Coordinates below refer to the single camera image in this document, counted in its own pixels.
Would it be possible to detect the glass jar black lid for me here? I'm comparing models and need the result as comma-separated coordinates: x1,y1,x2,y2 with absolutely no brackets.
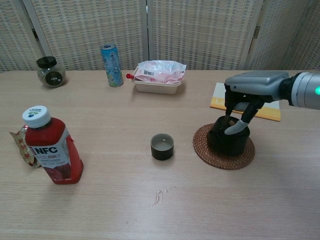
36,56,67,89

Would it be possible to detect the red juice bottle white cap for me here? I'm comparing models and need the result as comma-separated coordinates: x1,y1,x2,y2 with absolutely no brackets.
21,105,85,186

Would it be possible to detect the small metal cup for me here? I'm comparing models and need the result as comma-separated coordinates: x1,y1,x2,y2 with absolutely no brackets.
150,133,175,161

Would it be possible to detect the gold red snack packet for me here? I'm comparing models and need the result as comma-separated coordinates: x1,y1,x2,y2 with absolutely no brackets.
9,125,42,169

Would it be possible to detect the woven folding screen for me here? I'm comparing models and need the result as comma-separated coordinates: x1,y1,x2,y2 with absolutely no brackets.
0,0,320,73

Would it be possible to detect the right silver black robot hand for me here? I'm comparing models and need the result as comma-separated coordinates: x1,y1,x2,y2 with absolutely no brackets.
224,70,292,135

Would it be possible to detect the black teapot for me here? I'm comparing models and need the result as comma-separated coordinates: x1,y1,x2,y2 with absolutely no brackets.
208,115,251,157

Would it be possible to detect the pink white plastic pouch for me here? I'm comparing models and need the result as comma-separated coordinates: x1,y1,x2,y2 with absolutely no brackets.
126,59,187,85

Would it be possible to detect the round woven brown coaster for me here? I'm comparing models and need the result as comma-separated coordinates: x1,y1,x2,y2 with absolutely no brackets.
192,122,256,171

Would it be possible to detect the white yellow book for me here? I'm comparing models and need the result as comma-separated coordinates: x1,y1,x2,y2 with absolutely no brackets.
209,82,281,123

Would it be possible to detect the light blue drink can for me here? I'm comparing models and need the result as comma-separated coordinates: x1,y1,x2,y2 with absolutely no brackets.
100,43,125,88

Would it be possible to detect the beige food tray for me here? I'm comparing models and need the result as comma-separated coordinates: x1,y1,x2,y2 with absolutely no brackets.
132,66,185,95

